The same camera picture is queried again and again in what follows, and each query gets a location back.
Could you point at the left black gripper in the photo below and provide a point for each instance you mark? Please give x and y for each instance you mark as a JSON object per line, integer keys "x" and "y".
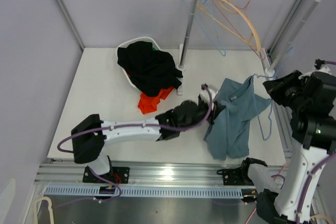
{"x": 217, "y": 109}

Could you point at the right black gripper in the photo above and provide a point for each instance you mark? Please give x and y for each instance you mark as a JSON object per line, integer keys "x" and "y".
{"x": 275, "y": 87}

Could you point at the grey blue t shirt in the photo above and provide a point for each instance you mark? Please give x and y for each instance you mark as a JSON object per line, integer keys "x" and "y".
{"x": 228, "y": 136}

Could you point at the orange t shirt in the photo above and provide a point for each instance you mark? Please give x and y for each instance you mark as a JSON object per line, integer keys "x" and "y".
{"x": 152, "y": 102}

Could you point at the black t shirt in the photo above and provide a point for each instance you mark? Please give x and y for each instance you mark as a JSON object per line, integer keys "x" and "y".
{"x": 148, "y": 69}

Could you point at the beige wooden hanger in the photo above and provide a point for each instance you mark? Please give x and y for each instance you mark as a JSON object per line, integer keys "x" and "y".
{"x": 232, "y": 18}

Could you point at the pink wire hanger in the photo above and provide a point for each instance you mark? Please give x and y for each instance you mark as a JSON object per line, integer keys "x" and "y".
{"x": 236, "y": 20}

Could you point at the light blue wire hanger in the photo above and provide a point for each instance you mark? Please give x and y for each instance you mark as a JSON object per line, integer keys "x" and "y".
{"x": 201, "y": 14}

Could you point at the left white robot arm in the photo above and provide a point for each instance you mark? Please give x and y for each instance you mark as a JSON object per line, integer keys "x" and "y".
{"x": 91, "y": 135}

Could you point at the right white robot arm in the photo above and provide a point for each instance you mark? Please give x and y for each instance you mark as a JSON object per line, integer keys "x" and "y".
{"x": 313, "y": 133}

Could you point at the pink hanger on floor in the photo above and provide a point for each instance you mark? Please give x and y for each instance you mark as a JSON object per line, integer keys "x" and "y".
{"x": 274, "y": 177}

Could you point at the beige hanger on floor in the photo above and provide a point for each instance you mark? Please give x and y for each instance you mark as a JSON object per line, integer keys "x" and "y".
{"x": 326, "y": 218}

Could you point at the white plastic basket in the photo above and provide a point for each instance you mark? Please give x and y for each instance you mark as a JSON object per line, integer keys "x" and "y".
{"x": 131, "y": 41}

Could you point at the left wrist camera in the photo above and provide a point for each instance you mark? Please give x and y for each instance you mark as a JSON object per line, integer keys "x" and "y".
{"x": 209, "y": 93}

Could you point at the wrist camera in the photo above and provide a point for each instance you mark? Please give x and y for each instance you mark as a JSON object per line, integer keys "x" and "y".
{"x": 209, "y": 93}
{"x": 319, "y": 66}

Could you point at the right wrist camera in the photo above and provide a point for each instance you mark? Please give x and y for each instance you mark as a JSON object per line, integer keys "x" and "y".
{"x": 319, "y": 66}

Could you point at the right black mount plate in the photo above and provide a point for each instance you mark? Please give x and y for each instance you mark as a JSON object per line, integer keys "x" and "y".
{"x": 234, "y": 177}

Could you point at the black mount plate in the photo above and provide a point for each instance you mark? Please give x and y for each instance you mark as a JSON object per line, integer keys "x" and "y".
{"x": 234, "y": 177}
{"x": 119, "y": 175}

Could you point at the white slotted cable duct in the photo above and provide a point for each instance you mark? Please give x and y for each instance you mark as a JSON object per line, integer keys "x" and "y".
{"x": 127, "y": 191}

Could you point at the left black mount plate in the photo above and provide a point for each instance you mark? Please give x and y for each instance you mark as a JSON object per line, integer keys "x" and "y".
{"x": 119, "y": 175}

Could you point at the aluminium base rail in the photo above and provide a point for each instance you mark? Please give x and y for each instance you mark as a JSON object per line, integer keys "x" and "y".
{"x": 99, "y": 86}

